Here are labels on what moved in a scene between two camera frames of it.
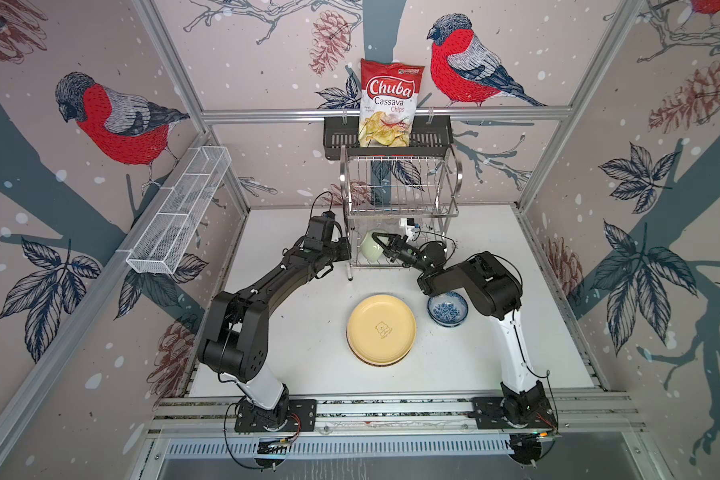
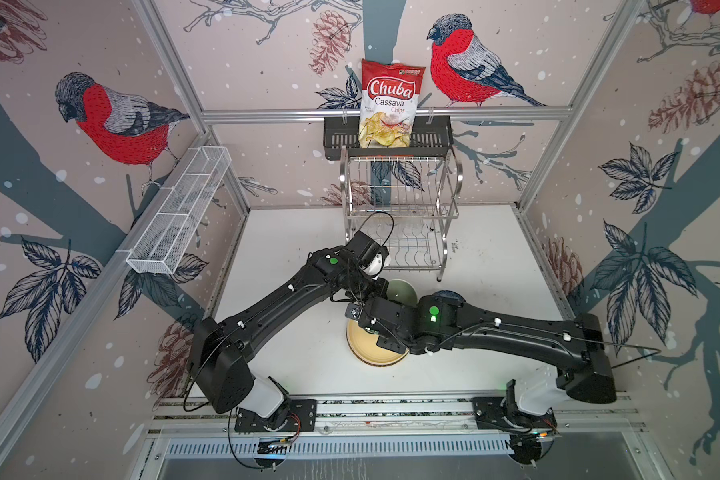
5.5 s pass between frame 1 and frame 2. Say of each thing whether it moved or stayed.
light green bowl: moved
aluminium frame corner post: stayed
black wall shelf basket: stayed
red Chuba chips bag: stayed
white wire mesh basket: stayed
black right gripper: moved
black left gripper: moved
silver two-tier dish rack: stayed
